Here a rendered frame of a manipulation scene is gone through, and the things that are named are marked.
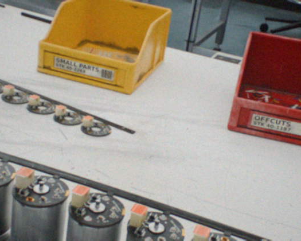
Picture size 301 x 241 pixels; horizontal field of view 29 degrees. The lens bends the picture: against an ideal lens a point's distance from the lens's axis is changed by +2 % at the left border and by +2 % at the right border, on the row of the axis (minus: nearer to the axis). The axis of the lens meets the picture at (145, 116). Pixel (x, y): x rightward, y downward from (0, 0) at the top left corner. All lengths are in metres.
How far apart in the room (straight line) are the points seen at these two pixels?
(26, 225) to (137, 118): 0.25
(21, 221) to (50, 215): 0.01
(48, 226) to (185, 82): 0.36
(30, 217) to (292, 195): 0.22
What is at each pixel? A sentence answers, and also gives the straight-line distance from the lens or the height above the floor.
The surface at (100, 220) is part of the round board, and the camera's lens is 0.25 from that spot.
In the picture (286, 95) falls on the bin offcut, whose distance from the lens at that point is 0.60.
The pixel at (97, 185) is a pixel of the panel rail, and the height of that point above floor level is 0.81.
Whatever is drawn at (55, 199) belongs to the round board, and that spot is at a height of 0.81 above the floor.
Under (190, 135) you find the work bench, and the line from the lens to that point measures 0.48.
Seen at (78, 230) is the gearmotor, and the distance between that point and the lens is 0.25.
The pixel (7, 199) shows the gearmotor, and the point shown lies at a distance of 0.28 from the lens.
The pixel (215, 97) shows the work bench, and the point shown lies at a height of 0.75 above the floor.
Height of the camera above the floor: 0.96
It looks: 24 degrees down
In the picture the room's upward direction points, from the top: 8 degrees clockwise
